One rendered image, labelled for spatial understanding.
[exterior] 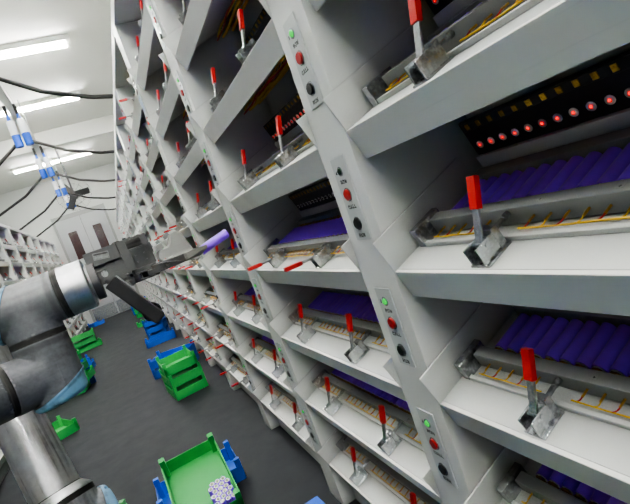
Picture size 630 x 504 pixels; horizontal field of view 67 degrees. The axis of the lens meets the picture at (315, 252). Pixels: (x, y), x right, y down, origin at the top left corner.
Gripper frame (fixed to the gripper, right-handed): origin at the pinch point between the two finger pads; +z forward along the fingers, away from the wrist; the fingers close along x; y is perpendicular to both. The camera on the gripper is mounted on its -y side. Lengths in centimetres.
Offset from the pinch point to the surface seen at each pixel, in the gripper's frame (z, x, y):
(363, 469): 19, 13, -67
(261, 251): 19.5, 30.3, -6.9
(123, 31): 19, 101, 86
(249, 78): 18.0, -11.3, 26.4
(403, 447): 19, -15, -49
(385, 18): 29, -39, 22
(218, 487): -14, 61, -75
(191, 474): -21, 79, -74
